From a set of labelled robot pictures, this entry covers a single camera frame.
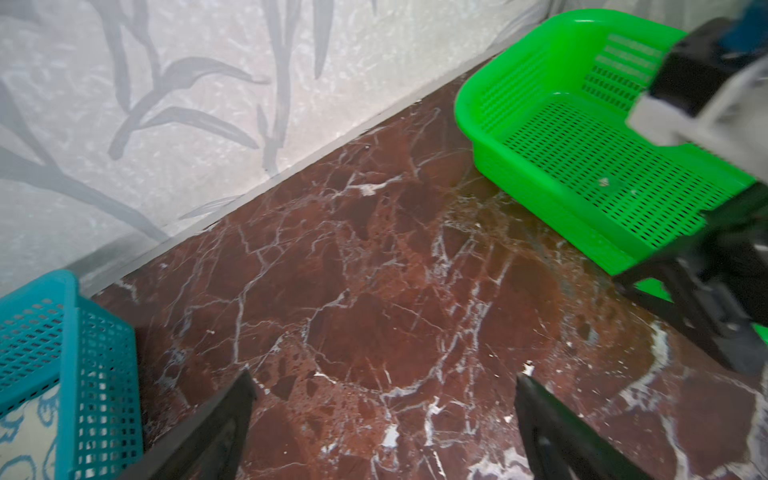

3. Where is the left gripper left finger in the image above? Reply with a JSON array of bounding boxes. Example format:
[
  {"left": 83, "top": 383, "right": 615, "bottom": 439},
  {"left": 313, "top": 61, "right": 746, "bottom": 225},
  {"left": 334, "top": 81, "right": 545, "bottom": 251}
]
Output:
[{"left": 120, "top": 370, "right": 257, "bottom": 479}]

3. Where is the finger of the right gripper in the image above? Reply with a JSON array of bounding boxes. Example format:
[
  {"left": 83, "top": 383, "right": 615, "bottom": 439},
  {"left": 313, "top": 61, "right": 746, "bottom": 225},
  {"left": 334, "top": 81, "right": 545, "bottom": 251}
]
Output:
[{"left": 613, "top": 256, "right": 767, "bottom": 376}]

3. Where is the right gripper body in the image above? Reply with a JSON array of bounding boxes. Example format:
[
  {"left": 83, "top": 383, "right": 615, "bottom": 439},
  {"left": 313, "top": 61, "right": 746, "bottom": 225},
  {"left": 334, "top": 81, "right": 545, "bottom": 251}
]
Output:
[{"left": 704, "top": 182, "right": 767, "bottom": 327}]

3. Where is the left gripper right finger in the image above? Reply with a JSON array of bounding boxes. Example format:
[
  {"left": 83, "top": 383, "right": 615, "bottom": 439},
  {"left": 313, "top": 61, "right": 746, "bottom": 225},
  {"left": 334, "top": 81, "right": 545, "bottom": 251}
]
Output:
[{"left": 515, "top": 374, "right": 650, "bottom": 480}]

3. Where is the teal patterned towel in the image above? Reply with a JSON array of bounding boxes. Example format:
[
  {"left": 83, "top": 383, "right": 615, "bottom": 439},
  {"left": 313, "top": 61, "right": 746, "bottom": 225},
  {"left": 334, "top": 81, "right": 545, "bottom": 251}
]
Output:
[{"left": 1, "top": 385, "right": 60, "bottom": 480}]

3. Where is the teal plastic basket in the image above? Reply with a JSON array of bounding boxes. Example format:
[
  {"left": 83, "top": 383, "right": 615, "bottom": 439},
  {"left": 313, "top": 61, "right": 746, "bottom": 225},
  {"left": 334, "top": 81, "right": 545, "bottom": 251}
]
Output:
[{"left": 1, "top": 270, "right": 143, "bottom": 479}]

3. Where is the green plastic basket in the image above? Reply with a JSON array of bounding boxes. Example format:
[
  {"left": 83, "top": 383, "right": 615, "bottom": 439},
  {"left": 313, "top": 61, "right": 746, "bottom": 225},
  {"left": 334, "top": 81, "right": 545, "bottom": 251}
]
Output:
[{"left": 455, "top": 9, "right": 756, "bottom": 274}]

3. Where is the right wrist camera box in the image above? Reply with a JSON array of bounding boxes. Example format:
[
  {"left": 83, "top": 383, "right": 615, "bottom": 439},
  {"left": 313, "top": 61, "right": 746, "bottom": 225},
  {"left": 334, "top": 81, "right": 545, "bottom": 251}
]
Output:
[{"left": 627, "top": 1, "right": 767, "bottom": 182}]

